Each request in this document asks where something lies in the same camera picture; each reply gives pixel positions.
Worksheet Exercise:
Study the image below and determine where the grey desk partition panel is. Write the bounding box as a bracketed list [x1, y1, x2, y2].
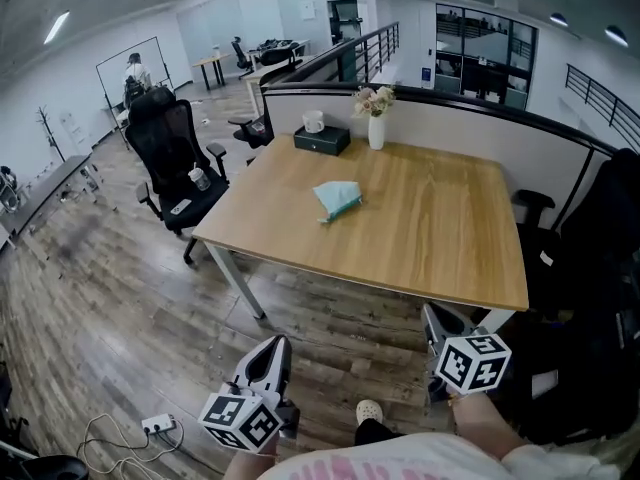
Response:
[261, 81, 621, 232]

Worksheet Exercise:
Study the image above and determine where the black mesh office chair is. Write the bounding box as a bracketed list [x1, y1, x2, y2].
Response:
[123, 87, 232, 265]

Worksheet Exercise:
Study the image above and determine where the black chair seat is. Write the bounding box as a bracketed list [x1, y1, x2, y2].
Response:
[0, 455, 91, 480]

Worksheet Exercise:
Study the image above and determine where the white vase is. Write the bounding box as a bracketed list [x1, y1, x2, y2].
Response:
[367, 113, 386, 151]

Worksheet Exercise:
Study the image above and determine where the person's right forearm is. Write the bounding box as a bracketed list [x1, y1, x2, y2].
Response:
[447, 390, 531, 462]

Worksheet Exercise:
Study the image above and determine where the white power strip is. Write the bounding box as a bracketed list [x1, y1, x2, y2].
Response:
[141, 412, 177, 435]

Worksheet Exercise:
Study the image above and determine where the black coat rack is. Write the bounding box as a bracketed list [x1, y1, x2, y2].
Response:
[35, 105, 66, 164]

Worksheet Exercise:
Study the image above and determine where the dark grey desk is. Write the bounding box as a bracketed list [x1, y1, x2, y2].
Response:
[0, 154, 101, 242]

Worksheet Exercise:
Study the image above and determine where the person's cream clog shoe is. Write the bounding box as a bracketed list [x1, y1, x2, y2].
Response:
[355, 399, 385, 427]

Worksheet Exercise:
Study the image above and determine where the black backpack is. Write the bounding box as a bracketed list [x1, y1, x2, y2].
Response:
[123, 75, 146, 109]

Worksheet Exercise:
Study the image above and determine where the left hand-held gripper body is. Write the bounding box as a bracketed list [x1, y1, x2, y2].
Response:
[198, 375, 301, 453]

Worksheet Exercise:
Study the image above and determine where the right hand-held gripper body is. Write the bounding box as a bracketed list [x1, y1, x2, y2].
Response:
[425, 326, 512, 403]

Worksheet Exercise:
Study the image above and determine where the dark doorway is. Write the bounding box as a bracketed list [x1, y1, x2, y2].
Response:
[327, 0, 362, 47]

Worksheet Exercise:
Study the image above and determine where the person's black trouser leg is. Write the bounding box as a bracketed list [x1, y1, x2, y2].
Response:
[353, 417, 406, 447]

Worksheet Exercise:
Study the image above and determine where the white desk leg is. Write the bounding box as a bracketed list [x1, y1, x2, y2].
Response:
[204, 240, 266, 320]
[479, 309, 516, 339]

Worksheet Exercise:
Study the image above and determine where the person's left forearm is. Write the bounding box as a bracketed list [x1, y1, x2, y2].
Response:
[222, 445, 281, 480]

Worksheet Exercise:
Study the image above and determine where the person's white printed shirt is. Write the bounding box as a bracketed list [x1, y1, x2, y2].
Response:
[254, 430, 621, 480]

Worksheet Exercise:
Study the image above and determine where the teal zipper pouch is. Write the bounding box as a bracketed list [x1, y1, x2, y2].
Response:
[312, 180, 363, 225]

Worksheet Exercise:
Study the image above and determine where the black tissue box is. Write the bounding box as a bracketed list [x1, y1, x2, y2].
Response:
[293, 124, 352, 158]

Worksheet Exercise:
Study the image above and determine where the small wooden desk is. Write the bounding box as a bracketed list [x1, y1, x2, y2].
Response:
[191, 52, 234, 91]

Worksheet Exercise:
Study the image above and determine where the dark framed glass wall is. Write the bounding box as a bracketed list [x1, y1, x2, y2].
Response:
[433, 2, 539, 112]

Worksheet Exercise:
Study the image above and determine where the black metal railing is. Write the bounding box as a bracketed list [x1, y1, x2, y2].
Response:
[289, 21, 401, 87]
[564, 62, 640, 154]

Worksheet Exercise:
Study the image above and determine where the white cable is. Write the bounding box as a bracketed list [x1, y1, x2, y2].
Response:
[74, 412, 186, 480]

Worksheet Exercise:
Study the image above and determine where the clear tumbler with lid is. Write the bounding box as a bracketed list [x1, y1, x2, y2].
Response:
[188, 162, 211, 192]

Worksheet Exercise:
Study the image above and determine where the pale flower bouquet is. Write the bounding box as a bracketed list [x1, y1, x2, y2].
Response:
[351, 84, 397, 119]

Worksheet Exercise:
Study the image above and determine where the ceiling strip light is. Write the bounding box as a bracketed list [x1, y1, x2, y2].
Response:
[43, 11, 71, 46]

